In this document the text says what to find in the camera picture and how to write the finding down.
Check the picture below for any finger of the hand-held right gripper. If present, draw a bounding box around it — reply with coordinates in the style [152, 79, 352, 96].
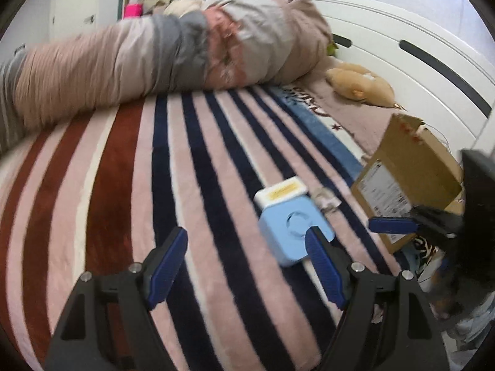
[368, 206, 465, 246]

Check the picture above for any light blue cube device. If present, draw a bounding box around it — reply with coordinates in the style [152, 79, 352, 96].
[254, 176, 336, 267]

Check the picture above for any white bed headboard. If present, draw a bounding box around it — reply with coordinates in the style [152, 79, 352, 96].
[309, 0, 495, 151]

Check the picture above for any tan plush toy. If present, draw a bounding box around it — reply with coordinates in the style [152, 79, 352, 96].
[325, 64, 407, 111]

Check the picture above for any pink bottle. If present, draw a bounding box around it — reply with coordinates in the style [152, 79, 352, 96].
[124, 0, 144, 19]

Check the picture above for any white wardrobe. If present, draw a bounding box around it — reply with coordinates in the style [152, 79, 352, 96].
[23, 0, 124, 41]

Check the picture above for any pink printed bed sheet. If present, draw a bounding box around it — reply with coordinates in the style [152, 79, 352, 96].
[271, 56, 411, 171]

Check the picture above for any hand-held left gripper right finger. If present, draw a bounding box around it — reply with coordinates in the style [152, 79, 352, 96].
[304, 226, 452, 371]

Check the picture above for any brown cardboard box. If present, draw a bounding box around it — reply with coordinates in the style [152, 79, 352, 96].
[350, 113, 465, 254]

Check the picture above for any small clear plastic wrapper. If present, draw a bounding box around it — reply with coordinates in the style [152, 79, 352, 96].
[312, 187, 341, 213]

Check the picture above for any striped fleece blanket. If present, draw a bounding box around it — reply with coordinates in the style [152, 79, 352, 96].
[0, 85, 403, 371]

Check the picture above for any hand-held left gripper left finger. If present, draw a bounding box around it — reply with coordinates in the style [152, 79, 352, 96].
[45, 226, 189, 371]

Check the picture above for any rolled pink grey quilt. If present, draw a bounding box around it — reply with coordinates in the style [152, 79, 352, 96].
[0, 0, 333, 155]

